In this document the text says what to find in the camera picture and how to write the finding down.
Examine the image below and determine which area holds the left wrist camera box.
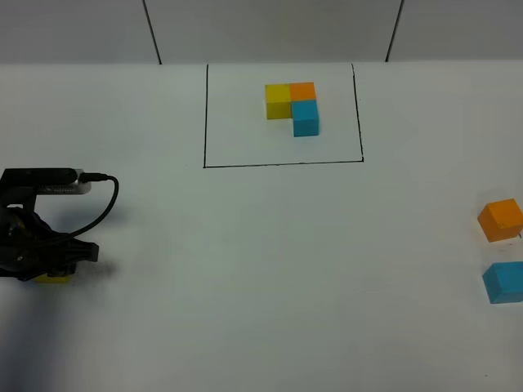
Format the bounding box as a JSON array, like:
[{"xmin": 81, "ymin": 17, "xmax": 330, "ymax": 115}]
[{"xmin": 1, "ymin": 167, "xmax": 92, "ymax": 205}]

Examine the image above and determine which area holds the orange template block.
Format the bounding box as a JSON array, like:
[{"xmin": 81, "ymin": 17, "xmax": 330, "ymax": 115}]
[{"xmin": 289, "ymin": 82, "xmax": 316, "ymax": 102}]

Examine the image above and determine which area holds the blue template block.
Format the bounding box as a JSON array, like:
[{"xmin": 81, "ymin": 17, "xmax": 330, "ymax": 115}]
[{"xmin": 292, "ymin": 100, "xmax": 320, "ymax": 137}]

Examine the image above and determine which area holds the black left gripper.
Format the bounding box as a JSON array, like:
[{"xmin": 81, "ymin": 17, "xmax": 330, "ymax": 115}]
[{"xmin": 1, "ymin": 207, "xmax": 100, "ymax": 282}]

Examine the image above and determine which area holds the yellow template block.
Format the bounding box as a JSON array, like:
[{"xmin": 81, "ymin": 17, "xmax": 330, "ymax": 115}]
[{"xmin": 265, "ymin": 84, "xmax": 292, "ymax": 120}]

